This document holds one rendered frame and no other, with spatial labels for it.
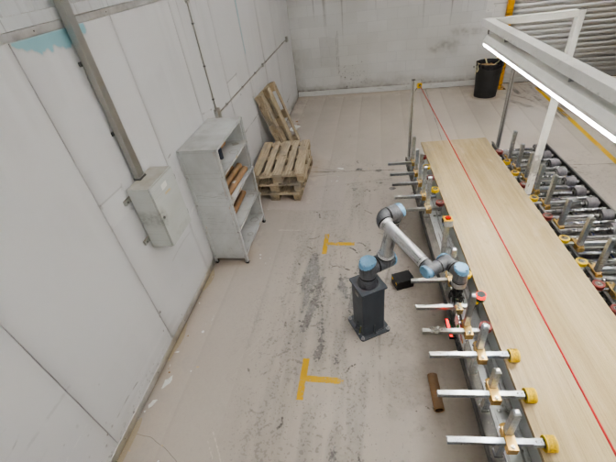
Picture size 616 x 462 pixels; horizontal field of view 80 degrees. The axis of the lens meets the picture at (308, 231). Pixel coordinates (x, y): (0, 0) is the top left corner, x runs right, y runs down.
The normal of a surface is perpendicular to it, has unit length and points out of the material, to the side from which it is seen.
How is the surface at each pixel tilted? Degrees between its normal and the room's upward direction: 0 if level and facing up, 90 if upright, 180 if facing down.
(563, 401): 0
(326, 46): 90
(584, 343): 0
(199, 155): 90
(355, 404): 0
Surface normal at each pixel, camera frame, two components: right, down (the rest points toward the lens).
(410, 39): -0.15, 0.62
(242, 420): -0.11, -0.79
